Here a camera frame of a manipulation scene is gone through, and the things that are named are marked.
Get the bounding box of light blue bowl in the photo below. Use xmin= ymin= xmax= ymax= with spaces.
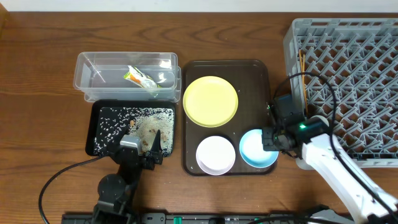
xmin=239 ymin=129 xmax=279 ymax=168

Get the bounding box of white bowl with rice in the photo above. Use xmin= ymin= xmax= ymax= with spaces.
xmin=196 ymin=136 xmax=236 ymax=175

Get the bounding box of yellow round plate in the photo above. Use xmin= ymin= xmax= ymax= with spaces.
xmin=183 ymin=76 xmax=239 ymax=128

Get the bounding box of green yellow snack wrapper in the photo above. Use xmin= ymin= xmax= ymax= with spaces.
xmin=123 ymin=65 xmax=160 ymax=89

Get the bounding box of white cup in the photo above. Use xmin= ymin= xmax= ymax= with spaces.
xmin=312 ymin=115 xmax=329 ymax=126

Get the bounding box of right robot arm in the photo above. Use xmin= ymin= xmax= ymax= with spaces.
xmin=261 ymin=95 xmax=397 ymax=223

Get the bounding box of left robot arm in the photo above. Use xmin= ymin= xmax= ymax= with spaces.
xmin=91 ymin=130 xmax=163 ymax=224

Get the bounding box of black waste tray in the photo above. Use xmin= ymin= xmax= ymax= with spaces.
xmin=85 ymin=100 xmax=175 ymax=157

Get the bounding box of grey dishwasher rack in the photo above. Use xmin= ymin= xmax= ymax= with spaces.
xmin=283 ymin=18 xmax=397 ymax=168

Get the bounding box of brown plastic serving tray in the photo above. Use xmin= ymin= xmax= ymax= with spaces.
xmin=182 ymin=60 xmax=279 ymax=177

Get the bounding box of clear plastic bin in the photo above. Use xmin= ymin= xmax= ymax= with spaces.
xmin=73 ymin=52 xmax=182 ymax=102

